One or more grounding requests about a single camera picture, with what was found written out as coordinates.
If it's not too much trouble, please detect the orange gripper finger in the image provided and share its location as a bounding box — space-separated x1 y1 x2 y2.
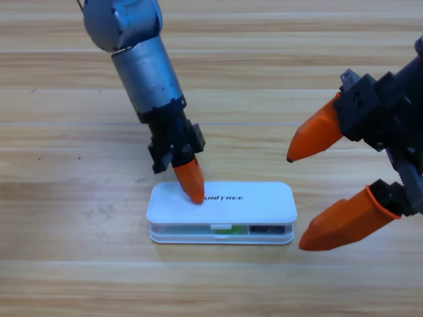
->
299 185 403 252

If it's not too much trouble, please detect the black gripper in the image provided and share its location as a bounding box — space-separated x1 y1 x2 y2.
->
138 98 206 205
286 54 423 217

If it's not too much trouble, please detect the white Unitree pencil case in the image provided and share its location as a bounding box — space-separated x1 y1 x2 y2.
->
146 180 298 245

